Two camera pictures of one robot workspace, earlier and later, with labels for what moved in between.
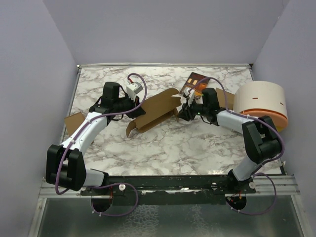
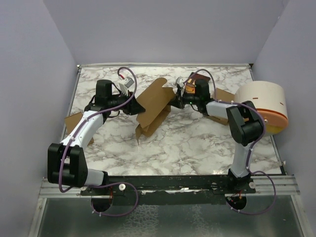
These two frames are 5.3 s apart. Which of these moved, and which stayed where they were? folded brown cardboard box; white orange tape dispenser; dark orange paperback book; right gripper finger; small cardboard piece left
Moved: right gripper finger
Stayed: folded brown cardboard box; white orange tape dispenser; small cardboard piece left; dark orange paperback book
